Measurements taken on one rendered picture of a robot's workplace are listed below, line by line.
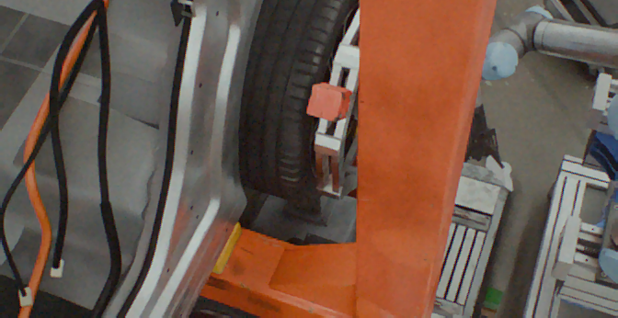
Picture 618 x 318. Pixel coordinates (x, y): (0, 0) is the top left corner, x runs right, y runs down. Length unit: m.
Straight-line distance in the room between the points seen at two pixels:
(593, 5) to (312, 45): 1.62
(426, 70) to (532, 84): 2.24
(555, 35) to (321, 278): 0.76
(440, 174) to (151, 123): 0.83
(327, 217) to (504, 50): 1.12
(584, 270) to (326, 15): 0.86
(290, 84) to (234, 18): 0.24
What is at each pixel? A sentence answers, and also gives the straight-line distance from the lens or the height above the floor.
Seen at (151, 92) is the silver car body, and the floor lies 1.11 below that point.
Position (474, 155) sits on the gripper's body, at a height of 1.03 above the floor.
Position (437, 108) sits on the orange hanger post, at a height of 1.57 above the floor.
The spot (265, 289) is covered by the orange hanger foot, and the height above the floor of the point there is 0.68.
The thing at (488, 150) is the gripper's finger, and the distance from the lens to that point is 1.77.
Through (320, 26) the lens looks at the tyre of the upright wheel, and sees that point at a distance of 1.83.
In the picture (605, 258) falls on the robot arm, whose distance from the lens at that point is 1.74.
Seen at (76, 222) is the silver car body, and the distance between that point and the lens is 1.96.
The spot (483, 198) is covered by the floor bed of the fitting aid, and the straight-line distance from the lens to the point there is 2.87.
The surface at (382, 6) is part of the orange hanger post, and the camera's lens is 1.04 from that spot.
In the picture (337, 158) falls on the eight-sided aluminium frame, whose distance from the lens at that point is 1.88.
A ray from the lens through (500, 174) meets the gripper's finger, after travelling 1.78.
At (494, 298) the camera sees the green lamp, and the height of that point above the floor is 0.66.
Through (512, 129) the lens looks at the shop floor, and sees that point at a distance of 3.16.
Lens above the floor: 2.47
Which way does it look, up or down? 54 degrees down
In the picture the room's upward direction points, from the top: 4 degrees counter-clockwise
